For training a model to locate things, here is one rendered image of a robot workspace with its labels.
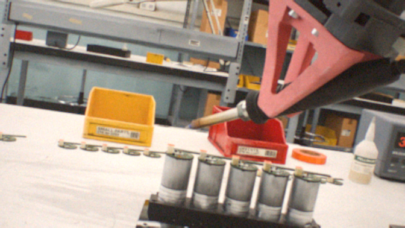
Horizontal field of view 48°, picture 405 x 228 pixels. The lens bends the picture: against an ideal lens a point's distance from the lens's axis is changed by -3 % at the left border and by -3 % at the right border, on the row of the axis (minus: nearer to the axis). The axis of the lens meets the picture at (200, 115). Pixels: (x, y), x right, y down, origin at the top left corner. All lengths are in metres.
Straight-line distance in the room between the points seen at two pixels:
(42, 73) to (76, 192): 4.39
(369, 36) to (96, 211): 0.27
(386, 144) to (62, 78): 4.25
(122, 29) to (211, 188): 2.28
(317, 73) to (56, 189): 0.28
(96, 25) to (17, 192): 2.23
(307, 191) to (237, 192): 0.06
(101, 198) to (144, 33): 2.23
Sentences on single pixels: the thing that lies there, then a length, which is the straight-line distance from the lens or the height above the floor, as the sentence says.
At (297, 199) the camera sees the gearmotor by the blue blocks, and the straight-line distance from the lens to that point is 0.41.
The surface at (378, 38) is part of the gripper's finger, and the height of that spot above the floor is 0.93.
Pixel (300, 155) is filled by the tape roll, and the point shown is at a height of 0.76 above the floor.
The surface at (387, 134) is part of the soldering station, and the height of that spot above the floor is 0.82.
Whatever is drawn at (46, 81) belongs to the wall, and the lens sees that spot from 4.84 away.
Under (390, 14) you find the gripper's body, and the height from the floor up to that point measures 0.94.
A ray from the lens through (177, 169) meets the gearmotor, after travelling 0.39.
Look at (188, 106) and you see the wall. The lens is 4.89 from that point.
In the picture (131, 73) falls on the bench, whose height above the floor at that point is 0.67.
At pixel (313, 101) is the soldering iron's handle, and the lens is 0.30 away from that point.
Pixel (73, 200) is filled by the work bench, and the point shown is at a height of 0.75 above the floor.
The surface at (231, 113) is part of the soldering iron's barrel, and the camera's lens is 0.35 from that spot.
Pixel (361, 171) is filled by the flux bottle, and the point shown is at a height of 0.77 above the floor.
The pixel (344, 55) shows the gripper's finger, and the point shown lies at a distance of 0.27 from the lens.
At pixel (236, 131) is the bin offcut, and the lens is 0.81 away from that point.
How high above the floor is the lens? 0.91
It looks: 8 degrees down
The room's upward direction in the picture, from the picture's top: 10 degrees clockwise
